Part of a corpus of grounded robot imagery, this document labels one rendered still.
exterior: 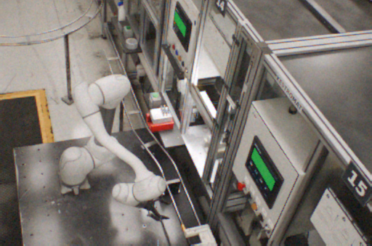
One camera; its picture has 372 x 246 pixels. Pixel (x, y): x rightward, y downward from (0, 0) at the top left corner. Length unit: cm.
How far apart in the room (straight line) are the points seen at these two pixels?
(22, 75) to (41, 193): 217
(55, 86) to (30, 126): 61
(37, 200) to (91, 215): 35
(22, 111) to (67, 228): 192
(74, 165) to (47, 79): 216
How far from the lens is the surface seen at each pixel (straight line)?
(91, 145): 286
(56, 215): 288
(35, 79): 486
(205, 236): 259
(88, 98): 237
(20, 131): 431
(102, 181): 302
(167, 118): 298
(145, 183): 231
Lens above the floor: 306
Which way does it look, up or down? 42 degrees down
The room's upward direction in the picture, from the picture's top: 9 degrees clockwise
